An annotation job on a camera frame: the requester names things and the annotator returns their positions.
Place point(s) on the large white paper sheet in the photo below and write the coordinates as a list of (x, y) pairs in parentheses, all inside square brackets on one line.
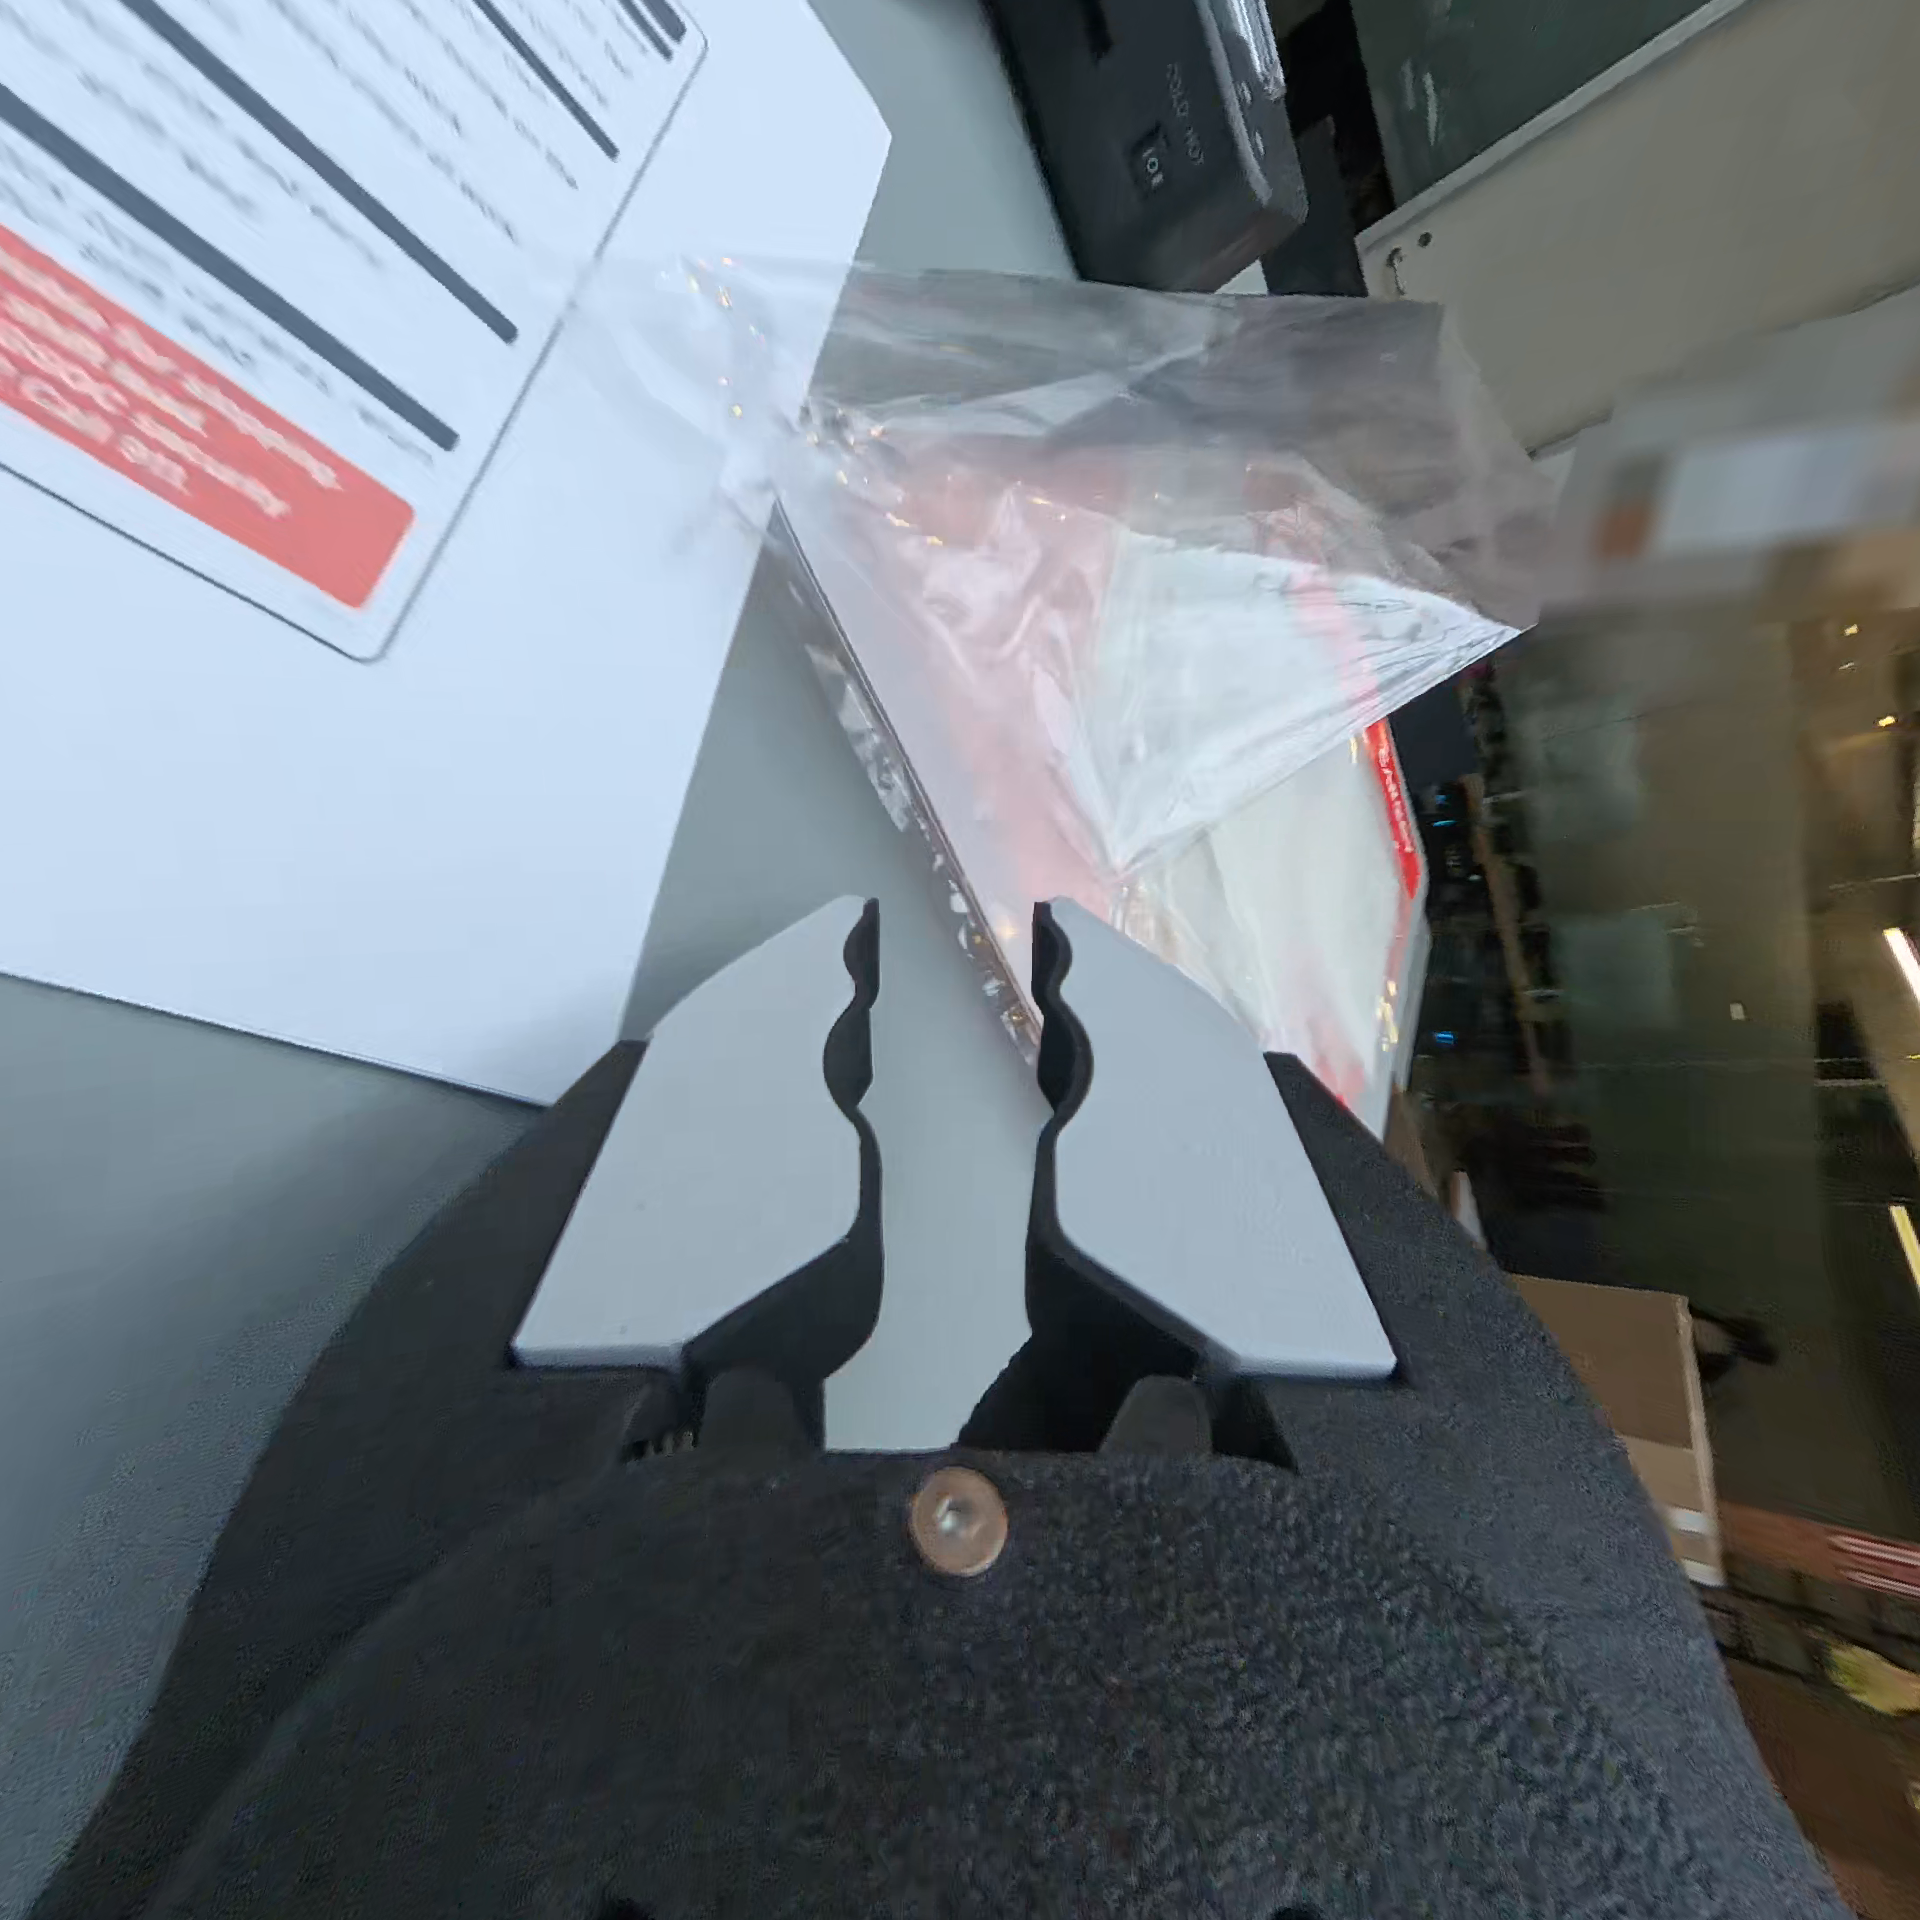
[(375, 840)]

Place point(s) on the cardboard box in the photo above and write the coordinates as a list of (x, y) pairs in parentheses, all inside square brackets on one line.
[(1613, 1381)]

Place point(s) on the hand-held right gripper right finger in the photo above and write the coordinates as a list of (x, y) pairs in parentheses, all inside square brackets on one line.
[(1200, 1185)]

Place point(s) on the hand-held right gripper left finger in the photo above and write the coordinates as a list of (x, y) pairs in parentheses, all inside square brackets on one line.
[(690, 1185)]

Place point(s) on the grey desk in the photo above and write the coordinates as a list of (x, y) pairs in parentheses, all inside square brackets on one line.
[(151, 1275)]

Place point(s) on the laminated card with red label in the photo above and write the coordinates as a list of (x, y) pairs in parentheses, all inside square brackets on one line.
[(254, 225)]

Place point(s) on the black laminator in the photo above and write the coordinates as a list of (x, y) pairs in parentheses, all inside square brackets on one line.
[(1171, 150)]

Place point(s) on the clear plastic pouch package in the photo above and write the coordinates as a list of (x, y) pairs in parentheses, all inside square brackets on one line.
[(1200, 675)]

